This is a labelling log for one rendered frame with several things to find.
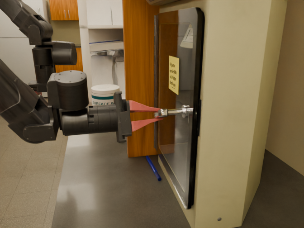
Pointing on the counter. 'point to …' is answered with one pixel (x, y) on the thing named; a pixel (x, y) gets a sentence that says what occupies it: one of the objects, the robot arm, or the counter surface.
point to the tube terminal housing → (233, 105)
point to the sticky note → (173, 74)
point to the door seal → (198, 103)
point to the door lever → (169, 112)
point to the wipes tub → (103, 94)
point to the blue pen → (153, 168)
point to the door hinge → (154, 73)
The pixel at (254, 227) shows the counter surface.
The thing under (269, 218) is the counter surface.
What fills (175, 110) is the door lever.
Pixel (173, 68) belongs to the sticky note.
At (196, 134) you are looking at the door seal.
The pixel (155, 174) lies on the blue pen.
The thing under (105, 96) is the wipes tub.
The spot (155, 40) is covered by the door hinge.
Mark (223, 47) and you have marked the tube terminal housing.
